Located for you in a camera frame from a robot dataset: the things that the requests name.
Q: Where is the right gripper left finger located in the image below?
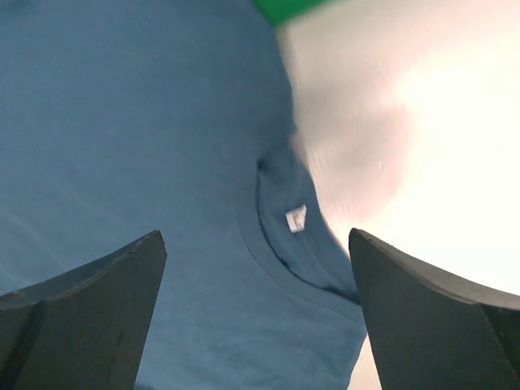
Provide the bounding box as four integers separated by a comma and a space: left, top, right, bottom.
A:
1, 231, 167, 390

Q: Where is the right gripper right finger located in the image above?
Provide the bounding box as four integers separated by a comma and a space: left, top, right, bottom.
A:
349, 228, 519, 390

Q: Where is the dark blue t shirt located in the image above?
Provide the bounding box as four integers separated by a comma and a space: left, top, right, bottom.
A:
1, 0, 366, 389

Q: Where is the folded green t shirt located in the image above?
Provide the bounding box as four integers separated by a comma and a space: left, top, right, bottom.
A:
253, 0, 327, 27

